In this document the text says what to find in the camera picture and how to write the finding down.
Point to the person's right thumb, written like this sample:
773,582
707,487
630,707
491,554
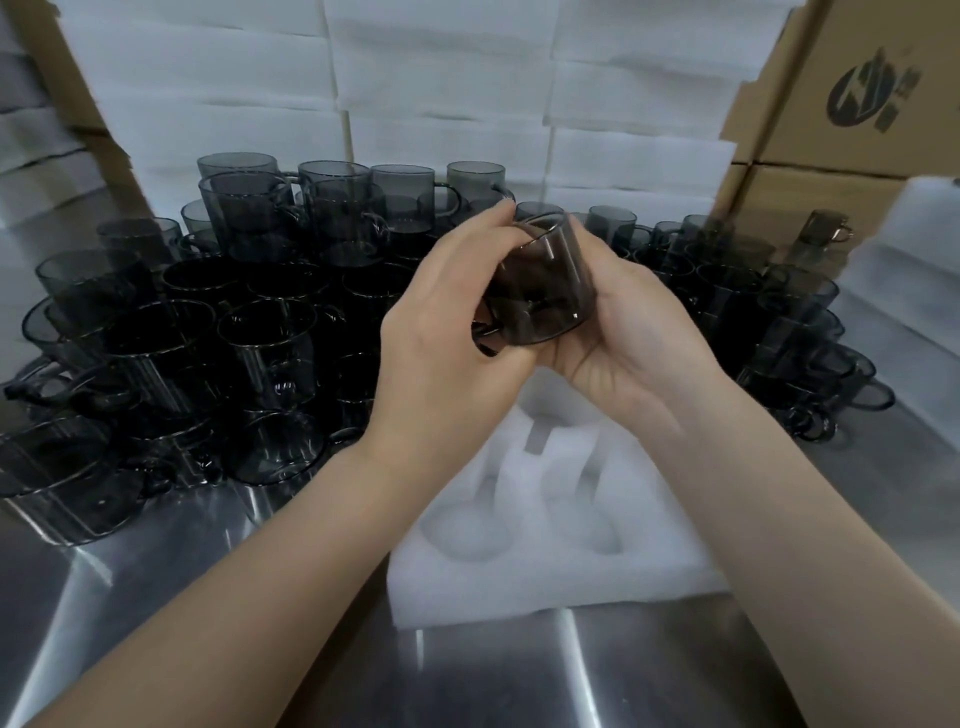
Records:
611,289

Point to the pile of white foam pieces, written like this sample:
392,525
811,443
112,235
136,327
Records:
911,300

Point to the person's right forearm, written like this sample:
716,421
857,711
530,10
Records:
810,555

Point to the plain brown cardboard box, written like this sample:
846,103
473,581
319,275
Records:
795,199

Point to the person's left thumb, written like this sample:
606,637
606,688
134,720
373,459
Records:
504,361

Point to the smoky glass mug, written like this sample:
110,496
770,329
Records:
544,289

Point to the person's left forearm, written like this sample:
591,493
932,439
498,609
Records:
247,592

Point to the white moulded foam tray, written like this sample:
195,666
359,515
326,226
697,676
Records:
540,540

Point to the stack of white foam sheets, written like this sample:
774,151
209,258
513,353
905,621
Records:
450,82

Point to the group of dark glass cups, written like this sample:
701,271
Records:
180,360

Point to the person's right hand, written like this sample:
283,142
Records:
637,352

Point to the person's left hand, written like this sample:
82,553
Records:
431,352

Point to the cardboard box with black logo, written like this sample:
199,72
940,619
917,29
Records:
862,82

